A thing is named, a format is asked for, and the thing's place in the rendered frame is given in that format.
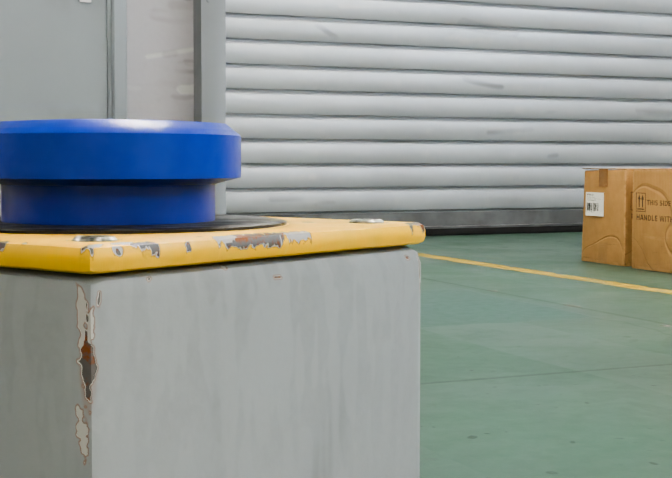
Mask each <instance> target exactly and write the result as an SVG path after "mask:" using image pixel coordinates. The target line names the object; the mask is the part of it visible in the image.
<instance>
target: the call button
mask: <svg viewBox="0 0 672 478"><path fill-rule="evenodd" d="M237 178H241V136H240V135H239V134H238V133H237V132H235V131H234V130H233V129H232V128H231V127H229V126H228V125H227V124H223V123H211V122H192V121H174V120H149V119H44V120H20V121H0V184H1V221H2V222H5V223H15V224H34V225H156V224H181V223H197V222H208V221H213V220H215V184H216V183H220V182H225V181H229V180H233V179H237Z"/></svg>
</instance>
